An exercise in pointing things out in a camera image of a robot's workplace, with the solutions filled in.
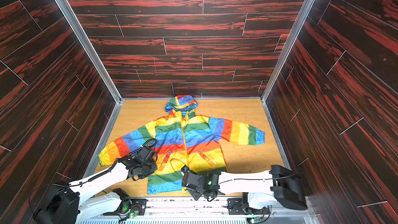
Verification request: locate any rainbow striped hooded jacket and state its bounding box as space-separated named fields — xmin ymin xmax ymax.
xmin=98 ymin=95 xmax=265 ymax=195

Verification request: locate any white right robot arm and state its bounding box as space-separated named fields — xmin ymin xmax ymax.
xmin=181 ymin=165 xmax=308 ymax=211

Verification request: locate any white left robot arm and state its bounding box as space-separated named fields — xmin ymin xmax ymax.
xmin=33 ymin=148 xmax=158 ymax=224

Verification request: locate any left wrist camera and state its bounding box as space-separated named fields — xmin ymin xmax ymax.
xmin=135 ymin=139 xmax=158 ymax=163

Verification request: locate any aluminium front frame rail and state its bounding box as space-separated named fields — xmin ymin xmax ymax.
xmin=55 ymin=196 xmax=321 ymax=224

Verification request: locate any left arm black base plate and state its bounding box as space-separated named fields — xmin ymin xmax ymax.
xmin=103 ymin=198 xmax=148 ymax=218

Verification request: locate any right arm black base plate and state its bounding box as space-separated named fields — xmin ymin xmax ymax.
xmin=227 ymin=197 xmax=270 ymax=216

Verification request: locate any aluminium left floor rail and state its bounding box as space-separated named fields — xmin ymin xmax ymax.
xmin=73 ymin=101 xmax=123 ymax=180

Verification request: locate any aluminium corner post left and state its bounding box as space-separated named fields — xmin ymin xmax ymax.
xmin=54 ymin=0 xmax=122 ymax=104

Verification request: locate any aluminium corner post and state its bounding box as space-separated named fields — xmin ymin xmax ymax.
xmin=54 ymin=0 xmax=122 ymax=104
xmin=262 ymin=0 xmax=315 ymax=105

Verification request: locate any aluminium corner post right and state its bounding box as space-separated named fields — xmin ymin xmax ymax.
xmin=262 ymin=0 xmax=315 ymax=105

